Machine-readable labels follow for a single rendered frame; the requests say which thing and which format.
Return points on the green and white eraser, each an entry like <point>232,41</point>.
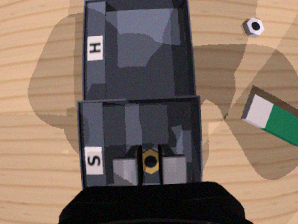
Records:
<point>271,118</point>

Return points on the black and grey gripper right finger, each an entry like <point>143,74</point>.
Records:
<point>172,167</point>

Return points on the brass hex nut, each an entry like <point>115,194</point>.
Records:
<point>150,161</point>

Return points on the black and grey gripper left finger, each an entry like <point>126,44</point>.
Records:
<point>128,170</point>

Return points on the grey hex nut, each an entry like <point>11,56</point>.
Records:
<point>254,27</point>

